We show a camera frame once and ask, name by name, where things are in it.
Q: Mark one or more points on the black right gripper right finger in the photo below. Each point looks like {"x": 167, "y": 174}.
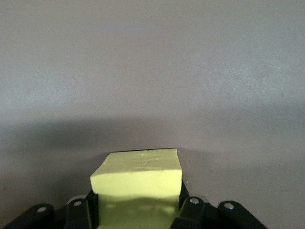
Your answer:
{"x": 190, "y": 212}

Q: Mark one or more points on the yellow foam cube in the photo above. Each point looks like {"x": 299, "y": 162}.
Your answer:
{"x": 138, "y": 176}

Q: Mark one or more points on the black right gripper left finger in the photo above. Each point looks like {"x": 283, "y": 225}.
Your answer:
{"x": 78, "y": 214}

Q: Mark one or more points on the paper table cover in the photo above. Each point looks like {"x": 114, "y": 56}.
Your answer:
{"x": 152, "y": 71}

